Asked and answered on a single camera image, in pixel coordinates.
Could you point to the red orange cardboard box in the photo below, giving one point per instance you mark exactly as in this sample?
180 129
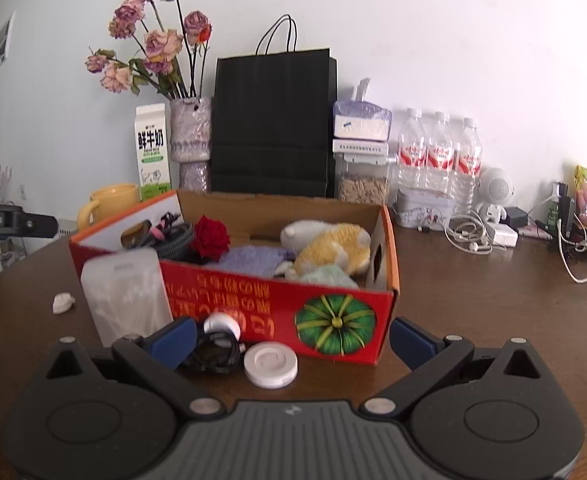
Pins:
273 310

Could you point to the purple cloth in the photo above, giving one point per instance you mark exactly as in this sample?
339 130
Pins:
253 260

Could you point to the yellow white plush hamster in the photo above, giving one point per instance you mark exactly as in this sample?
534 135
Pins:
333 250

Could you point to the small white lump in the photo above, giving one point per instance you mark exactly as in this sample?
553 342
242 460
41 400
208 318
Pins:
63 303

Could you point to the floral print tin box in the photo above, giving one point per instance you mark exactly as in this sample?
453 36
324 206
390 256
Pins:
423 210

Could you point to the white green milk carton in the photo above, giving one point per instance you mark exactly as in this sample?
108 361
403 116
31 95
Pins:
152 160

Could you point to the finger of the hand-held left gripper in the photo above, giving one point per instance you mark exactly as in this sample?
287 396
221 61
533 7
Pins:
40 225

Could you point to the red rose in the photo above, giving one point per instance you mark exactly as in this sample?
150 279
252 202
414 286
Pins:
211 237

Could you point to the clear water bottle red label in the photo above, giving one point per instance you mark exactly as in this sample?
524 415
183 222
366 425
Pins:
440 157
412 155
467 165

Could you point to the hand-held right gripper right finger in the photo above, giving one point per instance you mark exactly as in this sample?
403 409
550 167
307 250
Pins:
412 342

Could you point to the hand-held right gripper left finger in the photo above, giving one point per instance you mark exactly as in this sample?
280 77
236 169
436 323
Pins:
173 342

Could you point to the clear seed container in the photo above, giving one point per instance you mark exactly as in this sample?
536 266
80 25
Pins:
362 187

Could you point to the dried pink rose bouquet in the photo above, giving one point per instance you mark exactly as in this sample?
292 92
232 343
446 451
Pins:
163 45

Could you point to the wall paper sheet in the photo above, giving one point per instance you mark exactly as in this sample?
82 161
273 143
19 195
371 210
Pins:
2 42

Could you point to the translucent cotton swab pouch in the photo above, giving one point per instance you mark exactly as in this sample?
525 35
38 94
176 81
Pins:
123 295

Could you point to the black power adapter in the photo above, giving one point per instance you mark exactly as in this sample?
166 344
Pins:
516 216

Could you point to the black paper bag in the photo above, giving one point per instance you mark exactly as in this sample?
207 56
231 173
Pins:
273 125

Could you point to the purple glitter vase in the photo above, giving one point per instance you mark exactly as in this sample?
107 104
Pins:
191 130

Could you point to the small green bottle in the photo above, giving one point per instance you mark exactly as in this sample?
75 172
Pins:
554 210

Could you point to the white round case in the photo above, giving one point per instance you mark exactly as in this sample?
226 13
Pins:
271 365

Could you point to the yellow mug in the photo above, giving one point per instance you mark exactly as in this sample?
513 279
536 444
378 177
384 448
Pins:
113 205

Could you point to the white flat box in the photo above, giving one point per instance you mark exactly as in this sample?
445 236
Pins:
361 147

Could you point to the black slim device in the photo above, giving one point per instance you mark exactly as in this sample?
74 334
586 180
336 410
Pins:
567 215

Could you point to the pink floral card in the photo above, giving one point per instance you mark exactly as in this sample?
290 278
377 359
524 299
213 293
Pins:
531 231

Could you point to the white robot-shaped speaker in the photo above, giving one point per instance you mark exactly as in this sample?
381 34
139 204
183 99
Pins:
496 187

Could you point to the pale green cloth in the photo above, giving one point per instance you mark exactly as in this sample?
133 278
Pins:
323 276

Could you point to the purple tissue pack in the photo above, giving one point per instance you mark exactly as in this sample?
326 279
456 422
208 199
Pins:
361 130

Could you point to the white power adapter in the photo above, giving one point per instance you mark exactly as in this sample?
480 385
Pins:
504 234

